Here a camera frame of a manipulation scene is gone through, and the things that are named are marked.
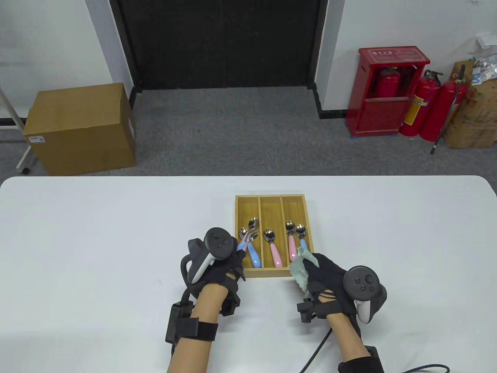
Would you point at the person's right hand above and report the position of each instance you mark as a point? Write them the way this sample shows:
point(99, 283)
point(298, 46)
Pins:
point(326, 283)

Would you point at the person's left hand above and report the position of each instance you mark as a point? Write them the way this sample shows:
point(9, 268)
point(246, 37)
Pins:
point(229, 276)

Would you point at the green fish scale cleaning cloth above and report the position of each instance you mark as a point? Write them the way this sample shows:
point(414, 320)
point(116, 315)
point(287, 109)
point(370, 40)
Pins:
point(301, 272)

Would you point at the pink spoon compartment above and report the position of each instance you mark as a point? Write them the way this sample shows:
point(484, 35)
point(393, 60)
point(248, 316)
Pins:
point(292, 244)
point(243, 233)

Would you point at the pink spoon being wiped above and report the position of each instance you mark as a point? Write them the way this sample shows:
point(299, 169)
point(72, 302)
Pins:
point(276, 254)

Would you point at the person's right forearm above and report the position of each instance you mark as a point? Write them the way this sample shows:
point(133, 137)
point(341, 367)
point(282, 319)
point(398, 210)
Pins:
point(345, 338)

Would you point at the person's left forearm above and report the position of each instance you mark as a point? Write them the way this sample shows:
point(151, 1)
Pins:
point(202, 303)

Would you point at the wooden cutlery tray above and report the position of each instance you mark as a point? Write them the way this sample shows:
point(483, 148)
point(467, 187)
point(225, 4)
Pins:
point(271, 211)

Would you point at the red fire extinguisher cabinet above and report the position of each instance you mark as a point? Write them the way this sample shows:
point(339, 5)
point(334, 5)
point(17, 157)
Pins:
point(382, 116)

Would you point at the black rod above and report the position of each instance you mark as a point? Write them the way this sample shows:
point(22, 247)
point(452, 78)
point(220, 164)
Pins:
point(438, 136)

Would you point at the red extinguisher with yellow label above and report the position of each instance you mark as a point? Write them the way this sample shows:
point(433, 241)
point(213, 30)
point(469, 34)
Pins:
point(421, 108)

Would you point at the red fire extinguisher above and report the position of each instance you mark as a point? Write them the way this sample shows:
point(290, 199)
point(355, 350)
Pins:
point(390, 83)
point(440, 116)

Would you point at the brown cardboard box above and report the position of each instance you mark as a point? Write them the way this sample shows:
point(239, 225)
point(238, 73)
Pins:
point(77, 128)

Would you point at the printed worn cardboard box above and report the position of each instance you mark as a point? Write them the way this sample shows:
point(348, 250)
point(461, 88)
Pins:
point(477, 116)

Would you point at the white wheeled stand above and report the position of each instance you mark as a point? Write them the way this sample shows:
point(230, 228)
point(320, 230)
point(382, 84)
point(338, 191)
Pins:
point(24, 155)

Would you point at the crumpled silver foil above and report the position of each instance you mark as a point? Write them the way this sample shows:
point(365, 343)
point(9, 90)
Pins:
point(485, 70)

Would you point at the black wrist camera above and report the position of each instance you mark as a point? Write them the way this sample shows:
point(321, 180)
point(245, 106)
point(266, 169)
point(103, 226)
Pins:
point(306, 311)
point(232, 305)

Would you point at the white wall fixture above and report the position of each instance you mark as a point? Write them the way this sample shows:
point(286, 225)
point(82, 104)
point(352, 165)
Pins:
point(487, 40)

